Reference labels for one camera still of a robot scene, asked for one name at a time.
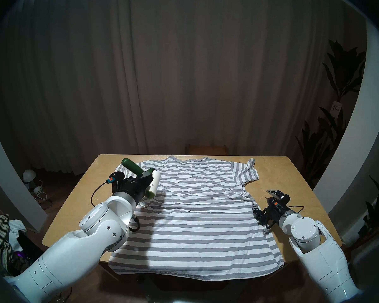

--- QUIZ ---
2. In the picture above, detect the wooden chair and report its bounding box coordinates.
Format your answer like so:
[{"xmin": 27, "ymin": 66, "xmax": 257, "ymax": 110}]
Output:
[{"xmin": 186, "ymin": 144, "xmax": 228, "ymax": 156}]

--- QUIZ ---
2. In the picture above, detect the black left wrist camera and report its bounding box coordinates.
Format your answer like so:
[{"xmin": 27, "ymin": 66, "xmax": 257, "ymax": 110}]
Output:
[{"xmin": 108, "ymin": 170, "xmax": 124, "ymax": 185}]

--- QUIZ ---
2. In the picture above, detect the grey white striped t-shirt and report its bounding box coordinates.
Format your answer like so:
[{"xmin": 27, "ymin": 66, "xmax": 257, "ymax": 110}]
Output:
[{"xmin": 108, "ymin": 155, "xmax": 285, "ymax": 279}]

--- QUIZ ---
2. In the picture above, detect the green handled white lint roller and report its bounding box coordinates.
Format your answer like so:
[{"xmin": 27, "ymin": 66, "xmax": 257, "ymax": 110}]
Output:
[{"xmin": 121, "ymin": 158, "xmax": 161, "ymax": 199}]

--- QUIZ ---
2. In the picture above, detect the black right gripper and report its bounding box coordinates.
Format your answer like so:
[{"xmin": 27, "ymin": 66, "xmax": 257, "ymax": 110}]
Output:
[{"xmin": 252, "ymin": 189, "xmax": 290, "ymax": 226}]

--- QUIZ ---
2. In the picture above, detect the white curved arch column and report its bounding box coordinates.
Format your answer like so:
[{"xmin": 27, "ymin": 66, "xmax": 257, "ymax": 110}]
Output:
[
  {"xmin": 313, "ymin": 17, "xmax": 379, "ymax": 214},
  {"xmin": 0, "ymin": 107, "xmax": 48, "ymax": 232}
]

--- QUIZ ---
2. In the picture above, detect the long pleated curtain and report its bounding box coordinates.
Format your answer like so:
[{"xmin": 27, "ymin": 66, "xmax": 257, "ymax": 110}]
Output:
[{"xmin": 0, "ymin": 0, "xmax": 367, "ymax": 176}]

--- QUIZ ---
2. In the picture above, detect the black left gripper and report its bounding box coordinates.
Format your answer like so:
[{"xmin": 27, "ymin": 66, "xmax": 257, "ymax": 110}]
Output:
[{"xmin": 119, "ymin": 172, "xmax": 154, "ymax": 202}]

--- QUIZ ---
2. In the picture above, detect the white mushroom lamp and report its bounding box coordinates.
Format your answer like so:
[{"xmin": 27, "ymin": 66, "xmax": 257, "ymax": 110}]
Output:
[{"xmin": 22, "ymin": 170, "xmax": 36, "ymax": 190}]

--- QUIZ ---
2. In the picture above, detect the white floor cable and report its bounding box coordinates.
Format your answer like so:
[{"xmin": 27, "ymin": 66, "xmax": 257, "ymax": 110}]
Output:
[{"xmin": 34, "ymin": 179, "xmax": 52, "ymax": 210}]

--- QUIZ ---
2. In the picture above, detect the black storage box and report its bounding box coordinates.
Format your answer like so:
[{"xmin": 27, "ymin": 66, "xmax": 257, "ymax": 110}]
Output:
[{"xmin": 16, "ymin": 231, "xmax": 48, "ymax": 262}]

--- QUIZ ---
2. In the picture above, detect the white crumpled cloth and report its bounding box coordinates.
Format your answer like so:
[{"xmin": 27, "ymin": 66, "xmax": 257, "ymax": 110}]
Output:
[{"xmin": 8, "ymin": 220, "xmax": 27, "ymax": 243}]

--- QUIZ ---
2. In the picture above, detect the tall dark leafy plant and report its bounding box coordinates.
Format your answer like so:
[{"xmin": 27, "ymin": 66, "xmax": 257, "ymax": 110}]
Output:
[{"xmin": 295, "ymin": 39, "xmax": 367, "ymax": 189}]

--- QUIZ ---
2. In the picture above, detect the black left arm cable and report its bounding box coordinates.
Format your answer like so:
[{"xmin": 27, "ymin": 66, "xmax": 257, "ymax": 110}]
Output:
[{"xmin": 91, "ymin": 181, "xmax": 140, "ymax": 233}]

